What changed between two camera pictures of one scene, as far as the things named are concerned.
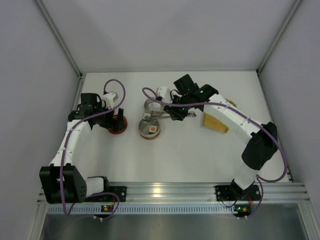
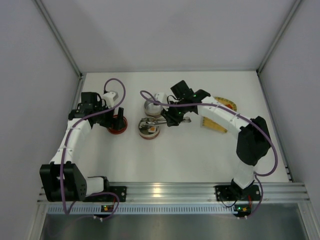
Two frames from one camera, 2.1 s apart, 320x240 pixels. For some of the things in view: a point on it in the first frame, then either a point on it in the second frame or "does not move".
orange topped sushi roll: [153, 129] does not move
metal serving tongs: [160, 114] → [152, 121]
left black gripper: [110, 120] does not move
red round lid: [118, 132] does not move
